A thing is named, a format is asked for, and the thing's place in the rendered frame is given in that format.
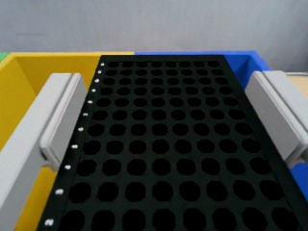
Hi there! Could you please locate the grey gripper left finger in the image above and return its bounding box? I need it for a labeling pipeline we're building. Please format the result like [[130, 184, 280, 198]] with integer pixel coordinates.
[[0, 73, 87, 231]]

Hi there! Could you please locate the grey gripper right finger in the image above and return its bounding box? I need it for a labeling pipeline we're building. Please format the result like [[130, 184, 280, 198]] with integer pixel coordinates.
[[244, 70, 308, 169]]

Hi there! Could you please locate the green open-top bin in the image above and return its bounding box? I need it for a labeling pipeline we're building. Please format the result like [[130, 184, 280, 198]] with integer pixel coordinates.
[[0, 53, 11, 64]]

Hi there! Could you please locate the yellow open-top bin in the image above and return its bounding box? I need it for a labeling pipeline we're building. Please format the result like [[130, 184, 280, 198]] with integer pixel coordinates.
[[0, 52, 135, 231]]

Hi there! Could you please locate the black well plate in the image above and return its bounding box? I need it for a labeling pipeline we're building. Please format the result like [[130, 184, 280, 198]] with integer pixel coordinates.
[[36, 54, 308, 231]]

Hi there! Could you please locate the blue bin with label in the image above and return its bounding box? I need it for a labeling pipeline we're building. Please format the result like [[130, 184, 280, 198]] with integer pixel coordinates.
[[136, 51, 308, 201]]

